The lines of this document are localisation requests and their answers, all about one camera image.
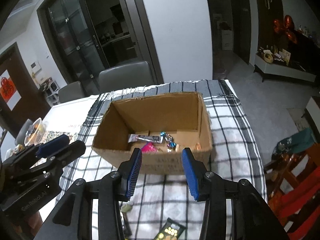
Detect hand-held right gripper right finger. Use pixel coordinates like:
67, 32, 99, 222
181, 147, 290, 240

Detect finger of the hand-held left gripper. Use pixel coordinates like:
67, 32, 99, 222
5, 134, 70, 166
15, 140, 87, 180

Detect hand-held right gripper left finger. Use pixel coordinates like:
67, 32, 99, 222
34, 147, 143, 240

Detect pink snack packet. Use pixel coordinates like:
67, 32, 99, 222
140, 142, 157, 153

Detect silver black snack packet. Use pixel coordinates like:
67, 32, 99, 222
128, 134, 162, 143

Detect gold candy with white wrapper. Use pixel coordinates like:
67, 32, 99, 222
159, 131, 173, 142

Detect green snack packet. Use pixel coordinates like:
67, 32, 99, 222
153, 217, 187, 240

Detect brown cardboard box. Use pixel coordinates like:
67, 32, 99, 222
92, 92, 213, 175

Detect patterned tile table runner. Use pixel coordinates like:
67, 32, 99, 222
41, 130, 80, 145

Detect white printed table cover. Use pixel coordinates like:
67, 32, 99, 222
42, 95, 100, 135

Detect brown wooden door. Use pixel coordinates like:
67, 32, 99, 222
0, 42, 52, 137

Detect white storage rack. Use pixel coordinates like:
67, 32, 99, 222
40, 77, 60, 107

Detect small grey dining chair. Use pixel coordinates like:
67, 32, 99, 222
58, 81, 85, 104

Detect black white plaid tablecloth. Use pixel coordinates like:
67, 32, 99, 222
55, 79, 267, 240

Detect red and white door poster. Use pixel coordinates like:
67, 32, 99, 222
0, 70, 22, 110

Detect wide grey dining chair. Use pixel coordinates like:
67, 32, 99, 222
98, 61, 154, 92

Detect green cloth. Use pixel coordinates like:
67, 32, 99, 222
272, 127, 317, 160

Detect red wooden chair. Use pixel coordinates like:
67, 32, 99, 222
262, 142, 320, 240

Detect dark glass sliding door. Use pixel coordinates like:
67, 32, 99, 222
37, 0, 164, 95

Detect dark and white sideboard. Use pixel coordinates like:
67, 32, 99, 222
254, 27, 320, 88

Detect red foil balloons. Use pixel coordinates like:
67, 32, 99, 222
273, 15, 298, 43

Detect dark tall wardrobe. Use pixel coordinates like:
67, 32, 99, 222
250, 0, 284, 55

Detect white wall intercom panel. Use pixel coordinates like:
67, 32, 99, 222
30, 60, 42, 73

